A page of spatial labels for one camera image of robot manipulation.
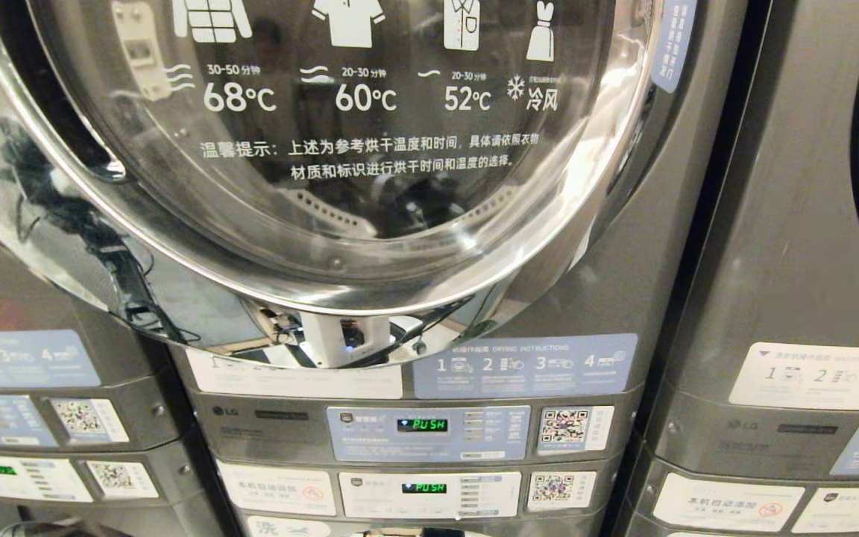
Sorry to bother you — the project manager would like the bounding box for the round chrome glass dryer door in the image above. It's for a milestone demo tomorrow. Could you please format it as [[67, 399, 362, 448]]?
[[0, 0, 670, 371]]

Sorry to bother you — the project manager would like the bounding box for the grey dryer with chrome door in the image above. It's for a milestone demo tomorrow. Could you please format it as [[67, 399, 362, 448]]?
[[167, 0, 752, 467]]

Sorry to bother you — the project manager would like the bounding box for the blue instruction label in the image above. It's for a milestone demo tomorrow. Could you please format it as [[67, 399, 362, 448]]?
[[0, 330, 103, 389], [412, 333, 640, 401]]

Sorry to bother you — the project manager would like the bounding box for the white instruction label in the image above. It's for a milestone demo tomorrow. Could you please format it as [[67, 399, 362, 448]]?
[[185, 348, 405, 401], [727, 342, 859, 412]]

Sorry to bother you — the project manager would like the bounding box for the white code sticker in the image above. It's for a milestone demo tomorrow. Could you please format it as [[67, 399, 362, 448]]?
[[537, 404, 616, 456], [48, 398, 130, 445], [84, 459, 160, 500], [526, 469, 599, 513]]

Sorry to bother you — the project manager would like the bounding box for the white control panel with display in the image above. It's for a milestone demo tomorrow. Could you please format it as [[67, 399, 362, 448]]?
[[338, 471, 523, 521], [790, 486, 859, 535], [0, 450, 94, 503]]

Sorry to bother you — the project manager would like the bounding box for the white warning label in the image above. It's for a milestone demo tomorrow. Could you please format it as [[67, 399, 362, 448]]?
[[216, 460, 338, 518], [652, 472, 806, 533]]

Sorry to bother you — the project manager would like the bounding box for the grey washing machine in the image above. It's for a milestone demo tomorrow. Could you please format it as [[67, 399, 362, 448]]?
[[210, 451, 628, 537], [0, 433, 230, 537], [612, 440, 859, 537]]

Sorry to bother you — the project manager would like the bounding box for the white washer label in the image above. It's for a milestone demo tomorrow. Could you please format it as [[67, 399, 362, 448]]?
[[246, 514, 334, 537]]

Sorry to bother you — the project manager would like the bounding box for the narrow blue door label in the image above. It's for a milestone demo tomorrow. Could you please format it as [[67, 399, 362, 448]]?
[[651, 0, 698, 95]]

